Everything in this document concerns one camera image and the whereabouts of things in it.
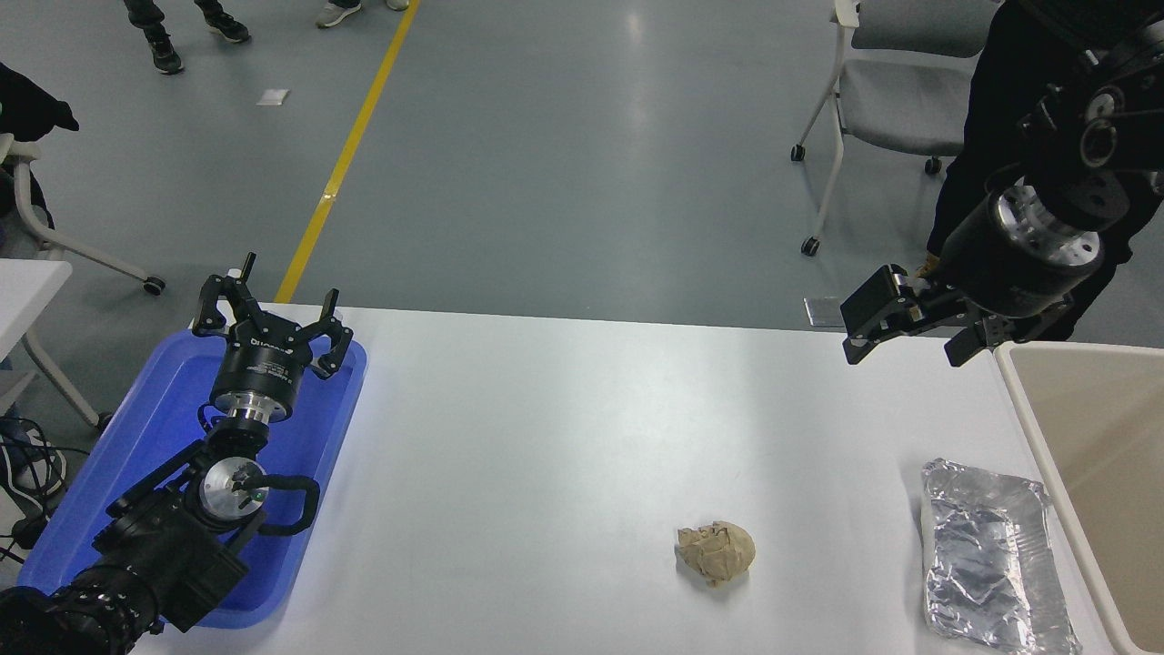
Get person with grey shoes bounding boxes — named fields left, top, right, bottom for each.
left=315, top=0, right=411, bottom=29

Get small white side table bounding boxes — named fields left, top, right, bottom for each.
left=0, top=259, right=115, bottom=433

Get blue plastic tray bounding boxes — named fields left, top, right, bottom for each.
left=16, top=327, right=369, bottom=630

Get crumpled tan paper ball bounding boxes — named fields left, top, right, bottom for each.
left=676, top=520, right=757, bottom=588

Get large pale bin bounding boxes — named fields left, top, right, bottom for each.
left=993, top=340, right=1164, bottom=655

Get silver foil plate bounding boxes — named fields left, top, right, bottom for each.
left=920, top=458, right=1083, bottom=655

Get grey wheeled chair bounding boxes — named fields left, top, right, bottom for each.
left=789, top=0, right=1001, bottom=257

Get person with tan boots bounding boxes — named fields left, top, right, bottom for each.
left=914, top=0, right=1164, bottom=344

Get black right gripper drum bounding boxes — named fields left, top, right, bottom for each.
left=936, top=195, right=1102, bottom=319

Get person with black shoes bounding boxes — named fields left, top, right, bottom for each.
left=123, top=0, right=252, bottom=76

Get white-framed wheeled chair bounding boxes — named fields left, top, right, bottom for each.
left=0, top=135, right=166, bottom=297

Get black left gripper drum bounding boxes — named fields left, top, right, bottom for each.
left=210, top=318, right=311, bottom=408

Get black floor cables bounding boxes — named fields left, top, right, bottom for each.
left=0, top=417, right=69, bottom=551

